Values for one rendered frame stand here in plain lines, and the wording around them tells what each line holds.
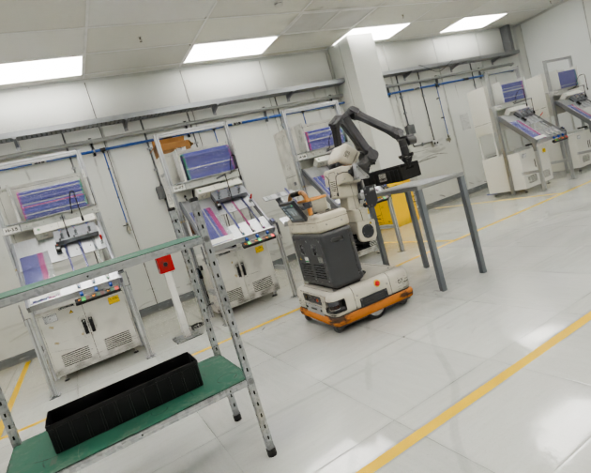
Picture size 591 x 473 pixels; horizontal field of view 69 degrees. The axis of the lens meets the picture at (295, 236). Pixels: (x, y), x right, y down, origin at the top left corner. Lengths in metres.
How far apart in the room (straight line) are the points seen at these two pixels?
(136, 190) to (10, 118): 1.54
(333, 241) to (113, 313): 2.15
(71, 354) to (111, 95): 3.28
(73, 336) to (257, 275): 1.73
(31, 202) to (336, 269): 2.67
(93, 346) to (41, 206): 1.28
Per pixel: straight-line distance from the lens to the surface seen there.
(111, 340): 4.20
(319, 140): 5.11
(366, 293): 3.02
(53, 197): 4.29
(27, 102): 6.04
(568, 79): 8.96
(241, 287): 4.40
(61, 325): 4.17
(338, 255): 2.94
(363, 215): 3.23
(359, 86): 6.93
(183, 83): 6.34
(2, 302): 1.66
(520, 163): 7.34
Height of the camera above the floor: 1.03
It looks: 6 degrees down
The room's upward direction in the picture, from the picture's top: 16 degrees counter-clockwise
